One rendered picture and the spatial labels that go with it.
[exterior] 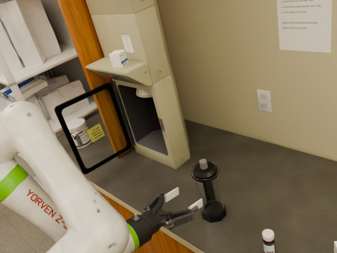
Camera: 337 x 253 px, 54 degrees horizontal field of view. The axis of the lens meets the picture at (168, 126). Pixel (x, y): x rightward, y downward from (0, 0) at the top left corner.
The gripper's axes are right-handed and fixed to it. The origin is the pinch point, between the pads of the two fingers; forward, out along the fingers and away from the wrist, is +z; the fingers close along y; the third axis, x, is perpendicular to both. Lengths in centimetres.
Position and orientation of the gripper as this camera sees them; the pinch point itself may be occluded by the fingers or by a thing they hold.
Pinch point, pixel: (186, 198)
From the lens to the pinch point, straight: 121.3
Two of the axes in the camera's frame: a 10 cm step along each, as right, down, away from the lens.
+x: 0.7, 9.3, 3.7
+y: -7.0, -2.2, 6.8
